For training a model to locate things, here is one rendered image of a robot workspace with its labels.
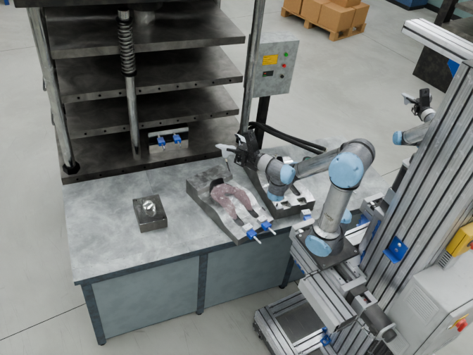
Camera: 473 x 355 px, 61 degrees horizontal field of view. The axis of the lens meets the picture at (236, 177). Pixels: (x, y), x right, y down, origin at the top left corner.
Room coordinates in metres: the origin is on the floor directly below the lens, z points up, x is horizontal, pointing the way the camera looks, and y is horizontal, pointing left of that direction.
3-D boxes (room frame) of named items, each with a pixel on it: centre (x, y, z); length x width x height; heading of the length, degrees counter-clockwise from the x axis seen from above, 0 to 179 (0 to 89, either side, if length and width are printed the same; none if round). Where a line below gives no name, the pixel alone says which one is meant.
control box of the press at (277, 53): (2.61, -0.13, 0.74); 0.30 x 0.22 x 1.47; 117
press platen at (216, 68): (2.45, 0.69, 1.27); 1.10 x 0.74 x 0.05; 117
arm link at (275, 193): (1.31, -0.19, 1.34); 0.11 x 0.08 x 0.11; 149
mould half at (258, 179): (1.89, -0.25, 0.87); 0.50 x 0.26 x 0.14; 27
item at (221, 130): (2.41, 0.67, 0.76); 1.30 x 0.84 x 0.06; 117
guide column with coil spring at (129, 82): (2.03, 0.67, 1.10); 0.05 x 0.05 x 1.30
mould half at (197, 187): (1.65, 0.03, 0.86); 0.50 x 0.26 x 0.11; 44
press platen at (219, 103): (2.45, 0.69, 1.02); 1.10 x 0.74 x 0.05; 117
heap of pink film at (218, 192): (1.65, 0.02, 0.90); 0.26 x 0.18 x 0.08; 44
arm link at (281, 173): (1.30, -0.18, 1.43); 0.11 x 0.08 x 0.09; 59
